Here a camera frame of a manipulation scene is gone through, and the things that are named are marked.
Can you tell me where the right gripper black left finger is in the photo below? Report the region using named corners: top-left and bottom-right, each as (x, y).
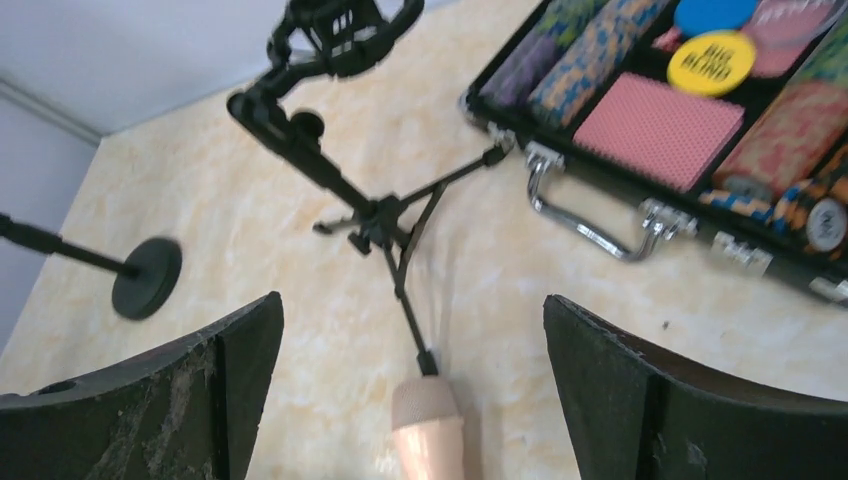
top-left (1, 292), bottom-right (284, 479)

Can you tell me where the blue dealer button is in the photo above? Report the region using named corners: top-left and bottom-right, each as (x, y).
top-left (673, 0), bottom-right (759, 37)

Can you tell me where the black round-base mic stand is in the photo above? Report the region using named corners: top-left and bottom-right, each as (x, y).
top-left (1, 213), bottom-right (183, 321)

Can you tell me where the black poker chip case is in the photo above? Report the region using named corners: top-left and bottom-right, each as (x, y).
top-left (460, 1), bottom-right (847, 306)

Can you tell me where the pink playing card deck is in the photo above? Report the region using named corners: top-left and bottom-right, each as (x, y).
top-left (573, 73), bottom-right (744, 192)

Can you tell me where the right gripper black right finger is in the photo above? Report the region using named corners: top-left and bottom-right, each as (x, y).
top-left (543, 295), bottom-right (847, 480)

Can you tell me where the yellow big blind button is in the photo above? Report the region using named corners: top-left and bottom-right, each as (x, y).
top-left (666, 30), bottom-right (757, 97)

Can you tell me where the beige microphone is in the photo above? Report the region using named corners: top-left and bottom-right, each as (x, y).
top-left (391, 376), bottom-right (465, 480)

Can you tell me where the black tripod stand with basket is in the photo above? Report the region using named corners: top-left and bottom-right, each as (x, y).
top-left (226, 0), bottom-right (513, 378)

